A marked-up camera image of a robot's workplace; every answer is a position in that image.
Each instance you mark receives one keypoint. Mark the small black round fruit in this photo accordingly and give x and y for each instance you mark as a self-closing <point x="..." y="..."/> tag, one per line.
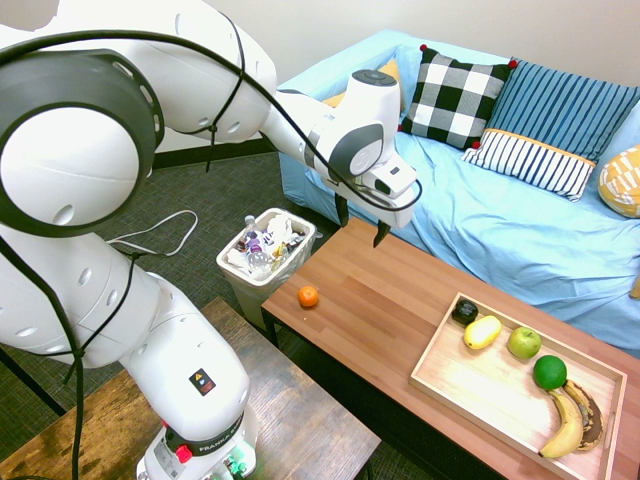
<point x="465" y="312"/>

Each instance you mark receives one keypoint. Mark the light blue sofa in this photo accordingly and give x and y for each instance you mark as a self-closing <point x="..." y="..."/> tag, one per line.
<point x="500" y="235"/>

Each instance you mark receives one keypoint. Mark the black white checkered pillow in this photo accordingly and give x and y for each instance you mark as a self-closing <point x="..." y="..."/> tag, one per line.
<point x="455" y="97"/>

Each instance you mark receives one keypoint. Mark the yellow lemon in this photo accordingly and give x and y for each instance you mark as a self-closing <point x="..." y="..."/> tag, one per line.
<point x="481" y="332"/>

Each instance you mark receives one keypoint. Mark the white navy striped pillow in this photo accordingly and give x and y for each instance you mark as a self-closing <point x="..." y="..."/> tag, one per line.
<point x="535" y="162"/>

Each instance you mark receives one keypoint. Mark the brown overripe banana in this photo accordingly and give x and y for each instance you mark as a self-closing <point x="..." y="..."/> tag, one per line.
<point x="592" y="417"/>

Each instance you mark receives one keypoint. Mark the clear plastic bottle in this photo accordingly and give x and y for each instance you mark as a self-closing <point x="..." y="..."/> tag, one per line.
<point x="256" y="252"/>

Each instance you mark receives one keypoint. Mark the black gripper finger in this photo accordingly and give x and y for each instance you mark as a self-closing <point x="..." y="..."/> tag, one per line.
<point x="381" y="234"/>
<point x="342" y="210"/>

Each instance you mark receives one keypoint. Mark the black baseboard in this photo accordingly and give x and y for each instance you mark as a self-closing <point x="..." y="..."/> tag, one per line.
<point x="225" y="150"/>

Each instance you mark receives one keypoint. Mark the small tan object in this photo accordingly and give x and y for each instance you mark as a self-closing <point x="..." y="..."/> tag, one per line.
<point x="636" y="287"/>

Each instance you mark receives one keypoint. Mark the light wooden tray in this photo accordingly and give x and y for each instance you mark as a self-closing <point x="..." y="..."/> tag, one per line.
<point x="480" y="390"/>

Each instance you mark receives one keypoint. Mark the green apple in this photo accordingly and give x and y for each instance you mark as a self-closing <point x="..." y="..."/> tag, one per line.
<point x="524" y="343"/>

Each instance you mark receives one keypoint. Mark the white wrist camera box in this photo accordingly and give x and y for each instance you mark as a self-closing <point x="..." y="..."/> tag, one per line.
<point x="395" y="175"/>

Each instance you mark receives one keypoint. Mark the yellow white patterned pillow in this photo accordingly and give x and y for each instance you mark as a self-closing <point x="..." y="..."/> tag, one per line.
<point x="622" y="182"/>

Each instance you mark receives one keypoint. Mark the reddish wooden coffee table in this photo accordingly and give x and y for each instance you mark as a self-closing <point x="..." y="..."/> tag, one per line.
<point x="380" y="305"/>

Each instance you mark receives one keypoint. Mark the dark rustic wooden table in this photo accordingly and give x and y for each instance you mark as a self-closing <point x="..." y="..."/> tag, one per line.
<point x="300" y="415"/>

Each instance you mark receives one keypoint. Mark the dark green lime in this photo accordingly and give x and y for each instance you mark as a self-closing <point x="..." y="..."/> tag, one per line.
<point x="550" y="372"/>

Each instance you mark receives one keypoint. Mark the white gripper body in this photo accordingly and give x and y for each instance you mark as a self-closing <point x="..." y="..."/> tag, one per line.
<point x="395" y="212"/>

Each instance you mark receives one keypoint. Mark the orange tangerine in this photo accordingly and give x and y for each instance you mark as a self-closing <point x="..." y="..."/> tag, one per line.
<point x="308" y="296"/>

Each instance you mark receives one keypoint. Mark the black tripod stand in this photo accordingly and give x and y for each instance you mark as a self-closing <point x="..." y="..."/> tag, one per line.
<point x="35" y="385"/>

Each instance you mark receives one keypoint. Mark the white trash bin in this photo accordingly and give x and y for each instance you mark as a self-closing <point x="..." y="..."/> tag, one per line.
<point x="250" y="292"/>

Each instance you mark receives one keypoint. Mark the mustard yellow pillow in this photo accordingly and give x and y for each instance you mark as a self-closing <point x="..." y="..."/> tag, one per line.
<point x="392" y="72"/>

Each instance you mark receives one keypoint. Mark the blue striped pillow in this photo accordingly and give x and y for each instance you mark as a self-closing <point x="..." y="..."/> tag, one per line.
<point x="560" y="110"/>

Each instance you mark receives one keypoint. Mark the yellow banana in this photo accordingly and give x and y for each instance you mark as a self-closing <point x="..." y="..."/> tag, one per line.
<point x="570" y="425"/>

